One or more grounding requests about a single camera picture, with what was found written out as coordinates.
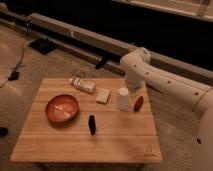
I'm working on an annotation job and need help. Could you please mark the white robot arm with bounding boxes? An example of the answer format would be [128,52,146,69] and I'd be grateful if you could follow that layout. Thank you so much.
[120,48,213,171]

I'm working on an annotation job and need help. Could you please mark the dark red oblong object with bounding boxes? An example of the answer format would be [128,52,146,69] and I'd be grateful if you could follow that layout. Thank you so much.
[134,96,143,112]

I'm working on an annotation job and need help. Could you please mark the pale yellow sponge block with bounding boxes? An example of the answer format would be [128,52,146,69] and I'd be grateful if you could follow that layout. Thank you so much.
[96,89,110,104]

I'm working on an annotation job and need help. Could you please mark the wooden table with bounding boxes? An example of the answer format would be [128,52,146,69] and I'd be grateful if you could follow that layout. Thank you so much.
[11,78,162,163]

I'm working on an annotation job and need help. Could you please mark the orange bowl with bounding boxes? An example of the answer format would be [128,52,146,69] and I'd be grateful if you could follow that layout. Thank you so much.
[45,94,79,123]

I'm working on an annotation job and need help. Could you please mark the black floor pad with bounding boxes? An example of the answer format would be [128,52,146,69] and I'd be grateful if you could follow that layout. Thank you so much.
[29,38,56,55]

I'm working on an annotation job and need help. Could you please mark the dark object at left edge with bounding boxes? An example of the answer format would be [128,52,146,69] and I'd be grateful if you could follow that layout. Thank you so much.
[0,127,9,137]

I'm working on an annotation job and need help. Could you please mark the black clamp bracket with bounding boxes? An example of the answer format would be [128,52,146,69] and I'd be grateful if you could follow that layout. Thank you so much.
[95,58,109,70]

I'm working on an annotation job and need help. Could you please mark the long grey rail beam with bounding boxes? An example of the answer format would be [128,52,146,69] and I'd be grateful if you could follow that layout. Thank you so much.
[0,3,213,85]

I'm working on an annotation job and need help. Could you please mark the black cable with plug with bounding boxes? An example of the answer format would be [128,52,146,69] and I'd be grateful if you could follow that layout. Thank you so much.
[7,20,32,82]

